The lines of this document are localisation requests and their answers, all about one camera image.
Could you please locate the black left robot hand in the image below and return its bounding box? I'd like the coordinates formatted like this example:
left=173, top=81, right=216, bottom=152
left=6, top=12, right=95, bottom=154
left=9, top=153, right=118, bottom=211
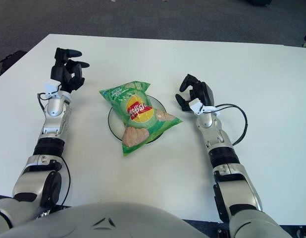
left=50, top=47, right=91, bottom=94

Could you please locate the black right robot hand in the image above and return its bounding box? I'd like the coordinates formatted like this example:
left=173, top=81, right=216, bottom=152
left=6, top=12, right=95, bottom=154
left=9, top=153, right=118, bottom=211
left=175, top=73, right=215, bottom=112

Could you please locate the green potato chip bag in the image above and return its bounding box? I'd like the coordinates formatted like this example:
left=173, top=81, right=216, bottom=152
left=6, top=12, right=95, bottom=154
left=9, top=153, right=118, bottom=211
left=98, top=80, right=184, bottom=157

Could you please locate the white plate with black rim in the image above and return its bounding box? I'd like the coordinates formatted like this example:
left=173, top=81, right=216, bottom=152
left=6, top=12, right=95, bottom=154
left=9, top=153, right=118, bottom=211
left=107, top=95, right=167, bottom=146

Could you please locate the black bag on floor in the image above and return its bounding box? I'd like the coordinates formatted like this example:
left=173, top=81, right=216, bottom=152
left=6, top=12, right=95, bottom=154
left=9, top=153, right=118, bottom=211
left=0, top=50, right=26, bottom=75

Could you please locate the grey robot torso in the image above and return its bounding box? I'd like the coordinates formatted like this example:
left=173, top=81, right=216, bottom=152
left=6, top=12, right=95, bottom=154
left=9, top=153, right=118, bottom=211
left=13, top=202, right=210, bottom=238

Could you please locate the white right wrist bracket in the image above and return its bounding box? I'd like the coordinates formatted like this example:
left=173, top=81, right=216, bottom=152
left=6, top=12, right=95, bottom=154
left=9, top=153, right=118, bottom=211
left=189, top=98, right=220, bottom=117

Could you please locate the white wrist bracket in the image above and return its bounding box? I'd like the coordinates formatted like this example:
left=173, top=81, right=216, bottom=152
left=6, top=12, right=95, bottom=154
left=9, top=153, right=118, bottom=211
left=40, top=79, right=73, bottom=100
left=189, top=98, right=220, bottom=117

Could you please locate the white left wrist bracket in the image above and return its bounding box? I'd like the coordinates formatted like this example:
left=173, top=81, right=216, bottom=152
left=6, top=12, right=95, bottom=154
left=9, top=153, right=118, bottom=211
left=40, top=79, right=73, bottom=100

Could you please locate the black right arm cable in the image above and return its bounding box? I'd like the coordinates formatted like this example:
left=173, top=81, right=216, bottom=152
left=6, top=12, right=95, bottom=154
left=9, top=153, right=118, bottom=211
left=214, top=103, right=249, bottom=146

